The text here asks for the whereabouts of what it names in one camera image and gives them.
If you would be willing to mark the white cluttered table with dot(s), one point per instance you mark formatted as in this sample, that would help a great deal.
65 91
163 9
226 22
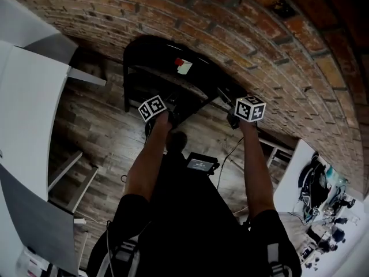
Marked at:
291 189

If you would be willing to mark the person's right forearm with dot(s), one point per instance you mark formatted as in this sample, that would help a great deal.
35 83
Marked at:
256 169

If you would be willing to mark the white metal table frame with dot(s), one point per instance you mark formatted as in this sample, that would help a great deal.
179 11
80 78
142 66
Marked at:
276 151

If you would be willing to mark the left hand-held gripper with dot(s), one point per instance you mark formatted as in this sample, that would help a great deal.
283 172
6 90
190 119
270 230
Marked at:
152 108

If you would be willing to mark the person's left forearm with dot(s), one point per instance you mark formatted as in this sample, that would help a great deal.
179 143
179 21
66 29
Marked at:
145 166

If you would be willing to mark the person's black clothing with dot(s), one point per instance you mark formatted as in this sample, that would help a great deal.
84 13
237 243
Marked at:
187 229

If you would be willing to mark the white and pink box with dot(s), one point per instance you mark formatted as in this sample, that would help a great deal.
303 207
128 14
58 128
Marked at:
31 262

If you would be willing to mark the black device with screen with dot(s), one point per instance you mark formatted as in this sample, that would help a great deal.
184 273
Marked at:
201 164

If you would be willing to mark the red and white tag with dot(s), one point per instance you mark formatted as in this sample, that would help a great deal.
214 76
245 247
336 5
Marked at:
183 65

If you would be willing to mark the white power adapter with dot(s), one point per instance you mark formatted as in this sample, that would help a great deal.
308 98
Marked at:
79 221

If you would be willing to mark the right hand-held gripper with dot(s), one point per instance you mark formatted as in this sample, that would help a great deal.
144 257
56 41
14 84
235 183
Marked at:
249 108

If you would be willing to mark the teal transparent bag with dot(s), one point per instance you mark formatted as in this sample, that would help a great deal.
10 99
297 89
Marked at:
334 175

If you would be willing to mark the grey panel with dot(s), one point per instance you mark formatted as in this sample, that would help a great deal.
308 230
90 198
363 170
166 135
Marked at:
37 226

